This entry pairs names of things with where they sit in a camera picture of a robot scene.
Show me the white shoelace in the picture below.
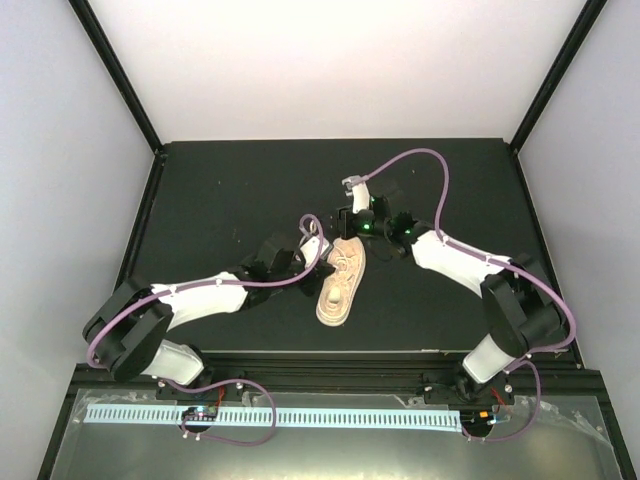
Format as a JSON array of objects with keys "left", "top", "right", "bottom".
[{"left": 329, "top": 249, "right": 363, "bottom": 284}]

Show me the beige lace sneaker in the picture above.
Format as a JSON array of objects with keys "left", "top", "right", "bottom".
[{"left": 316, "top": 237, "right": 366, "bottom": 327}]

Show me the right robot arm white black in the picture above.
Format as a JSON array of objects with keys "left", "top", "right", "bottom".
[{"left": 336, "top": 185, "right": 575, "bottom": 403}]

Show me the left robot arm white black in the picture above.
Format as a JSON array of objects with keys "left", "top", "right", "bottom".
[{"left": 83, "top": 234, "right": 333, "bottom": 399}]

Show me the left small circuit board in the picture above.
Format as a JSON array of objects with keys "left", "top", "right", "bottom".
[{"left": 181, "top": 406, "right": 218, "bottom": 422}]

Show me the small circuit board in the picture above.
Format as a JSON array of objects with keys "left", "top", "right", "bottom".
[
  {"left": 460, "top": 410, "right": 511, "bottom": 428},
  {"left": 181, "top": 406, "right": 218, "bottom": 422}
]

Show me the right small circuit board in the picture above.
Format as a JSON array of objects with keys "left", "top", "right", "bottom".
[{"left": 460, "top": 410, "right": 511, "bottom": 428}]

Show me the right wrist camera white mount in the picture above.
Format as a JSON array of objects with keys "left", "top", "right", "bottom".
[{"left": 341, "top": 175, "right": 371, "bottom": 214}]

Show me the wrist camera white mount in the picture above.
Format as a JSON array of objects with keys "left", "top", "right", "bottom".
[
  {"left": 341, "top": 175, "right": 371, "bottom": 214},
  {"left": 298, "top": 226, "right": 333, "bottom": 268}
]

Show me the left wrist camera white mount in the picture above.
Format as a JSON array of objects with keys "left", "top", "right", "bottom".
[{"left": 298, "top": 226, "right": 333, "bottom": 268}]

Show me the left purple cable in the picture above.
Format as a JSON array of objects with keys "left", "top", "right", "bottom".
[{"left": 85, "top": 214, "right": 326, "bottom": 369}]

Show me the purple cable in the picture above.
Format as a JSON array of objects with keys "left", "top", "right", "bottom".
[
  {"left": 362, "top": 148, "right": 579, "bottom": 359},
  {"left": 85, "top": 214, "right": 326, "bottom": 369}
]

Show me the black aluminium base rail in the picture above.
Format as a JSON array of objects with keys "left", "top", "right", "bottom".
[{"left": 69, "top": 354, "right": 609, "bottom": 406}]

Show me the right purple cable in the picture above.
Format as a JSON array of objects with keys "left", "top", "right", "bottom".
[{"left": 362, "top": 148, "right": 579, "bottom": 359}]

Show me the white slotted cable duct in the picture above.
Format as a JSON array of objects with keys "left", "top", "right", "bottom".
[{"left": 83, "top": 404, "right": 462, "bottom": 433}]

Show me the left black frame post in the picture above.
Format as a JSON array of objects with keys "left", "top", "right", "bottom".
[{"left": 68, "top": 0, "right": 164, "bottom": 155}]

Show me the black frame post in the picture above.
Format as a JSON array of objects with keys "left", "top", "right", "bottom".
[
  {"left": 68, "top": 0, "right": 164, "bottom": 155},
  {"left": 509, "top": 0, "right": 608, "bottom": 154}
]

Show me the right black frame post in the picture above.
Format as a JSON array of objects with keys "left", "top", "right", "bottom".
[{"left": 509, "top": 0, "right": 608, "bottom": 154}]

